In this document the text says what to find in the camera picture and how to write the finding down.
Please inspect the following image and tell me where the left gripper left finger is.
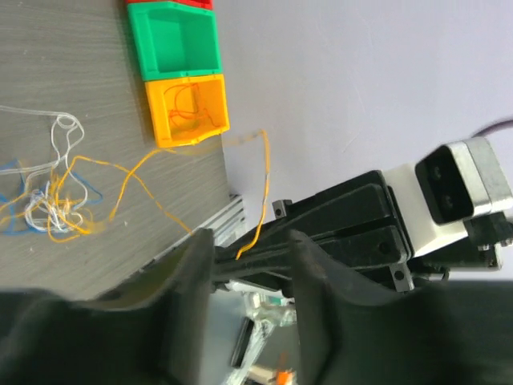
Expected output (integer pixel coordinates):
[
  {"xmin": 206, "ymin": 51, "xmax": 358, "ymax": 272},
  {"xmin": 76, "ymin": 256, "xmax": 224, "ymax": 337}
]
[{"xmin": 1, "ymin": 229, "xmax": 216, "ymax": 384}]

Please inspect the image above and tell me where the yellow wire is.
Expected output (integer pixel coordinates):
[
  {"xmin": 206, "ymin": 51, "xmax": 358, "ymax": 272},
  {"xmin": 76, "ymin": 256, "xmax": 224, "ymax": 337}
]
[{"xmin": 47, "ymin": 128, "xmax": 272, "ymax": 261}]

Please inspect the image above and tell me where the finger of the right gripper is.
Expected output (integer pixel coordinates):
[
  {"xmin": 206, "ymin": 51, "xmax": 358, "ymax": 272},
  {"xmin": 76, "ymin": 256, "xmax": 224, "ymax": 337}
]
[
  {"xmin": 214, "ymin": 225, "xmax": 412, "ymax": 293},
  {"xmin": 214, "ymin": 170, "xmax": 398, "ymax": 257}
]

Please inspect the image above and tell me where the yellow storage bin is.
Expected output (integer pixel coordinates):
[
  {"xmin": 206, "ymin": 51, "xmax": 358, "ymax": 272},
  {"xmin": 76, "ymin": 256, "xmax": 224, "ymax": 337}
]
[{"xmin": 145, "ymin": 75, "xmax": 230, "ymax": 148}]

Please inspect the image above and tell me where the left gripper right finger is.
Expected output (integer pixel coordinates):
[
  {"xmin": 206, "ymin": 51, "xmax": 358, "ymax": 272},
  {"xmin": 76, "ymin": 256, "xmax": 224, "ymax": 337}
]
[{"xmin": 289, "ymin": 231, "xmax": 512, "ymax": 384}]

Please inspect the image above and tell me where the aluminium rail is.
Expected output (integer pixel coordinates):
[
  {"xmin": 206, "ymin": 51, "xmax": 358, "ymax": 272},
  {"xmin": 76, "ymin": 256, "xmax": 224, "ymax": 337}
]
[{"xmin": 136, "ymin": 196, "xmax": 245, "ymax": 280}]

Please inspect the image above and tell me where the near green storage bin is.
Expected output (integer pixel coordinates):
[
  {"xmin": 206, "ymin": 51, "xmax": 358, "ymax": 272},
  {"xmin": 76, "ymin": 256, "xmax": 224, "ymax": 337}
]
[{"xmin": 127, "ymin": 1, "xmax": 223, "ymax": 81}]

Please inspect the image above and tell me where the coloured wire bundle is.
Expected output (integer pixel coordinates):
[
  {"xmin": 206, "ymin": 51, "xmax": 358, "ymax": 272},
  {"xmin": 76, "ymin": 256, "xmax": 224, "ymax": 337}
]
[{"xmin": 0, "ymin": 104, "xmax": 106, "ymax": 244}]

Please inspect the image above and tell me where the red wire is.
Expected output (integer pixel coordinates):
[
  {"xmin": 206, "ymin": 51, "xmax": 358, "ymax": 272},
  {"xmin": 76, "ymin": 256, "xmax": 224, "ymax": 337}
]
[{"xmin": 164, "ymin": 82, "xmax": 220, "ymax": 136}]

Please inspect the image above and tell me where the red storage bin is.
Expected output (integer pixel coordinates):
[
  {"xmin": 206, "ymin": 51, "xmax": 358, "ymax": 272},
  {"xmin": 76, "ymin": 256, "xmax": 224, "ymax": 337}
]
[{"xmin": 126, "ymin": 0, "xmax": 214, "ymax": 11}]

